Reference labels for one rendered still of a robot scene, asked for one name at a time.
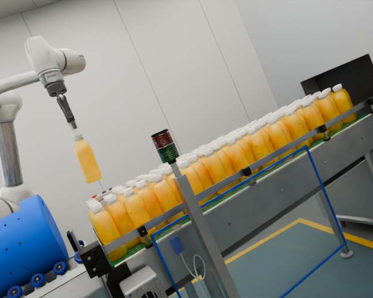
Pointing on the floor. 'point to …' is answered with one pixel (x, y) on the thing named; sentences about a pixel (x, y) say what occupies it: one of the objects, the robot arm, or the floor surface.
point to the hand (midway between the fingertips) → (75, 129)
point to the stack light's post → (205, 236)
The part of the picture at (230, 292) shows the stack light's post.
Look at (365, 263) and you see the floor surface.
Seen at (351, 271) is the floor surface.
